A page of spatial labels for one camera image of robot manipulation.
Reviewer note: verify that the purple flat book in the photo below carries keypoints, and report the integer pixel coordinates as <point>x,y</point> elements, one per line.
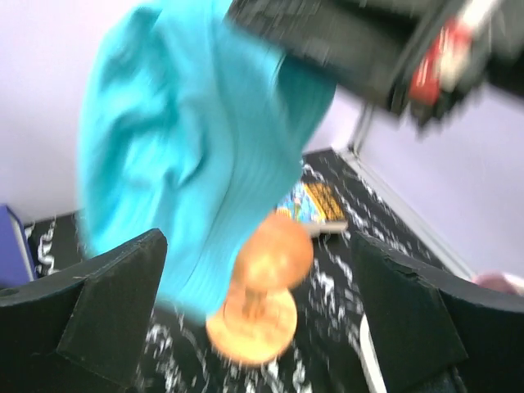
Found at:
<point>16,263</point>

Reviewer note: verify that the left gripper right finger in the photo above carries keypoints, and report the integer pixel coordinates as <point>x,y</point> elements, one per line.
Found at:
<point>433,331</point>

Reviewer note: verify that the pink bucket hat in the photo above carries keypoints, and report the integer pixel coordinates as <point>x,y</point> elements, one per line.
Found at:
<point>502,282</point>

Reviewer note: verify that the light wooden hat stand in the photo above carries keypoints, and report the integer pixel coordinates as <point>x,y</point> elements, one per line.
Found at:
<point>258,319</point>

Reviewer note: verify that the teal bucket hat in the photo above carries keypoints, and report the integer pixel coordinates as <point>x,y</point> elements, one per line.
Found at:
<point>196,128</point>

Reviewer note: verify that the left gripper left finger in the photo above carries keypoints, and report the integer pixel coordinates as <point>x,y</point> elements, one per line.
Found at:
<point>85,326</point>

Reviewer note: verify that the colourful treehouse book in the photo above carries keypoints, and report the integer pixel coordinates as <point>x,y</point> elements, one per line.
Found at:
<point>316,206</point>

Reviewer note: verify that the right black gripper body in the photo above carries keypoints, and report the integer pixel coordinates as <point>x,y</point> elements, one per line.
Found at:
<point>420,57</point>

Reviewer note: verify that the white perforated basket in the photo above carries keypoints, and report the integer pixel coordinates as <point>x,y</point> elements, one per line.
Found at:
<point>368,358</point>

